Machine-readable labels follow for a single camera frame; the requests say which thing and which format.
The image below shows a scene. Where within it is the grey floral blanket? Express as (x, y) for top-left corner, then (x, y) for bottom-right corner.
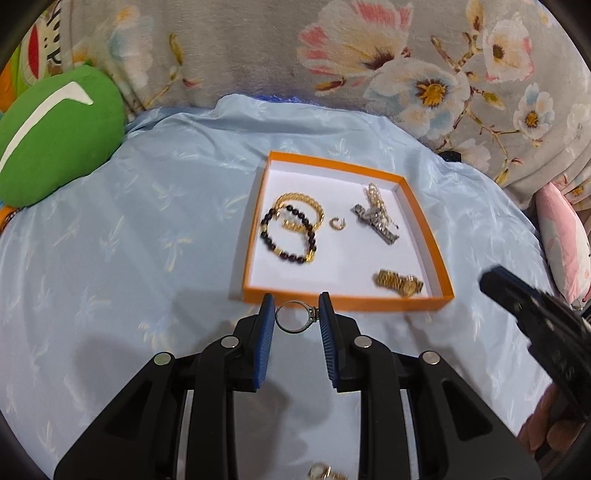
(60, 0), (591, 210)

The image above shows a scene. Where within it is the silver wristwatch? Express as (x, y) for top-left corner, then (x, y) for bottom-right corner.
(353, 203), (399, 245)

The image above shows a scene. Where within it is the gold wristwatch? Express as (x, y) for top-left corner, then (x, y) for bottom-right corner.
(373, 269), (424, 297)

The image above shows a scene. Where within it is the pink pillow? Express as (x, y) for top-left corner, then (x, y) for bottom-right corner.
(533, 173), (591, 310)

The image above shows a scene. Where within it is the green pillow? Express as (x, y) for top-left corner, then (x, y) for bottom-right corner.
(0, 65), (126, 208)

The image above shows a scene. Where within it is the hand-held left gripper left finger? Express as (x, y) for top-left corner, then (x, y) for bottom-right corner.
(53, 293), (276, 480)

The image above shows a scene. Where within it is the silver ring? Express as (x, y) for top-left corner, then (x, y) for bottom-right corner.
(275, 300), (320, 334)

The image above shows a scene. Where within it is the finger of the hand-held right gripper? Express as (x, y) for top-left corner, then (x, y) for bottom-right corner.
(479, 266), (591, 407)

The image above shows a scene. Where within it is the orange cardboard box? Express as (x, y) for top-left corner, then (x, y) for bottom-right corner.
(241, 150), (455, 313)

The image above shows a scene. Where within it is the gold bangle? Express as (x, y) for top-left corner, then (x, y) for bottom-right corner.
(272, 193), (324, 234)

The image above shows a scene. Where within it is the cartoon printed blanket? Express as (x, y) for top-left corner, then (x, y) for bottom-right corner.
(0, 0), (75, 112)

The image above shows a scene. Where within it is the gold heart earring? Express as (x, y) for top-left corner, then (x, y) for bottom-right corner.
(308, 463), (349, 480)

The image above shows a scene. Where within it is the pearl bracelet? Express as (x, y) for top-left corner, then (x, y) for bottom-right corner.
(365, 182), (389, 222)

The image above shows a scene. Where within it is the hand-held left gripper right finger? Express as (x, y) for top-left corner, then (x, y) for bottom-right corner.
(318, 292), (541, 480)

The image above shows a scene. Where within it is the black bead bracelet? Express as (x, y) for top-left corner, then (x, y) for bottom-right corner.
(261, 205), (320, 266)

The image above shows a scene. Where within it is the person's right hand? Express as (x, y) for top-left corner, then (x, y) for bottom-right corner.
(517, 385), (583, 455)

